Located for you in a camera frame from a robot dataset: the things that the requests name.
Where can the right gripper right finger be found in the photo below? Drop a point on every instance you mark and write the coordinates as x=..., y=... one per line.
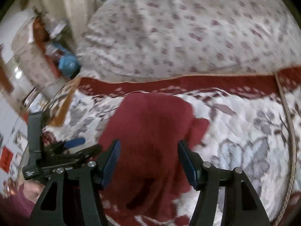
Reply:
x=242, y=205

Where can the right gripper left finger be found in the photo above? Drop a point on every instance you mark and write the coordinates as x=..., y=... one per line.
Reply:
x=73, y=197

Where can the floral duvet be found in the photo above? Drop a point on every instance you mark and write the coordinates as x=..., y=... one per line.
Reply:
x=142, y=40

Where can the red white fleece blanket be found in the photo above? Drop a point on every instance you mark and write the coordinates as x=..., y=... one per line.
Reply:
x=254, y=124

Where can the person's left hand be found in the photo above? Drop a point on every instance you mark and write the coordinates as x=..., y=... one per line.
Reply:
x=32, y=190

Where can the blue plastic bag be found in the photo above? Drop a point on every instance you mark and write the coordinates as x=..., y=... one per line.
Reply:
x=68, y=62

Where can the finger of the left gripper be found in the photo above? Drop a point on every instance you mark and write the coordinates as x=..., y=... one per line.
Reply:
x=84, y=154
x=74, y=142

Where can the dark red sweater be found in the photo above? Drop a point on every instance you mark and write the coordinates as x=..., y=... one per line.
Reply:
x=149, y=177

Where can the red paper on wall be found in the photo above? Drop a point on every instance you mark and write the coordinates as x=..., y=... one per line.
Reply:
x=6, y=158

